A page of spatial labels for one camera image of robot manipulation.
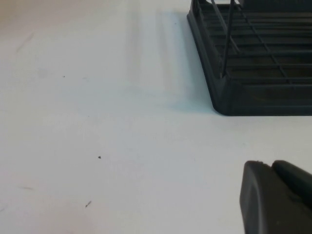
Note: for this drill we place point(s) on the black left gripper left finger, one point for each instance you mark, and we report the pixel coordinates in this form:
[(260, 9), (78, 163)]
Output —
[(263, 207)]

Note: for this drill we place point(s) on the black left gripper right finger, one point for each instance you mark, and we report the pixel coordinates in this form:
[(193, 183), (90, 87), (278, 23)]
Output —
[(295, 180)]

